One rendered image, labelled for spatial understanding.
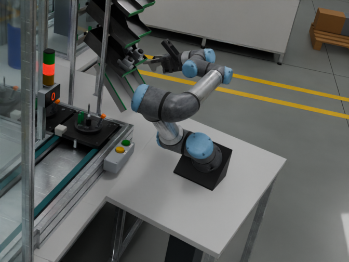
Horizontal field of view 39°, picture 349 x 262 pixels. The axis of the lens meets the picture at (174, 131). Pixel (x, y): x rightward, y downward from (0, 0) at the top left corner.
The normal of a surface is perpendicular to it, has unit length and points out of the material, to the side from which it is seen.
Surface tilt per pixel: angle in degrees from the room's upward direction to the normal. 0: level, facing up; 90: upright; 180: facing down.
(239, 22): 90
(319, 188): 0
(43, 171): 0
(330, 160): 0
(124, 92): 45
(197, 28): 90
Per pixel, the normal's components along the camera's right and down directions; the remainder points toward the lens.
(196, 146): -0.11, -0.29
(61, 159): 0.15, -0.84
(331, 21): -0.14, 0.50
